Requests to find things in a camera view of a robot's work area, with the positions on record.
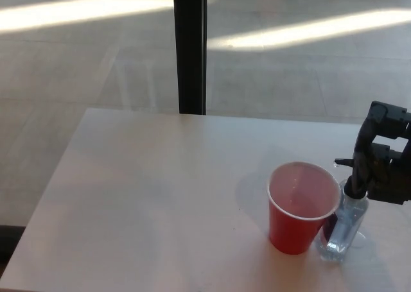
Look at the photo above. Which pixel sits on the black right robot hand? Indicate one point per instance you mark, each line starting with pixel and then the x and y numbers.
pixel 385 173

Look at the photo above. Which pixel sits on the clear soap pump bottle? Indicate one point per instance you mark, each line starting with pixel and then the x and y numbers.
pixel 345 219

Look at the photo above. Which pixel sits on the red plastic cup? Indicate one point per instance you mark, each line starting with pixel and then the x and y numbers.
pixel 289 231

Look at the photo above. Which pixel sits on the black window frame post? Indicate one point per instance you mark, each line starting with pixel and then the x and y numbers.
pixel 190 48

